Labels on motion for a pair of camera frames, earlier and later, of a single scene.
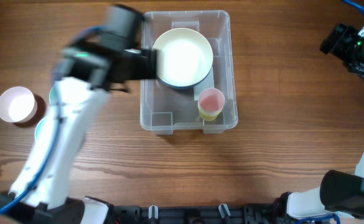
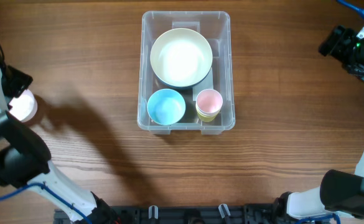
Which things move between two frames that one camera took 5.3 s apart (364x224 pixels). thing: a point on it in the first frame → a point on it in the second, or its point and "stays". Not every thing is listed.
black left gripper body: (149, 64) → (18, 82)
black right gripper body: (331, 39) stays
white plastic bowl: (17, 104) stays
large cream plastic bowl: (183, 56) stays
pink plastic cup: (211, 101) stays
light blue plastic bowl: (42, 129) → (166, 106)
